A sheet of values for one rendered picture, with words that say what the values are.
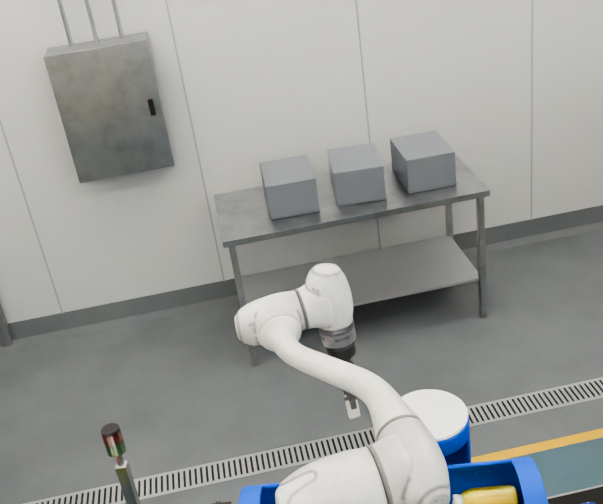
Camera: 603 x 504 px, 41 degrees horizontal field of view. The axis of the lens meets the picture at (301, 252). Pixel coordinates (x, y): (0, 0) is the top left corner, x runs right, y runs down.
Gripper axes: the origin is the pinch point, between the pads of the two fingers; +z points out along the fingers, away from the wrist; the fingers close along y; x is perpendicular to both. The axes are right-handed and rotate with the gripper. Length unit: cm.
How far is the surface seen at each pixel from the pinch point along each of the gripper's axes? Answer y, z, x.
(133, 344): -319, 136, -76
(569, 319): -219, 155, 190
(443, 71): -323, 10, 169
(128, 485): -63, 50, -70
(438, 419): -49, 54, 39
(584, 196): -319, 127, 266
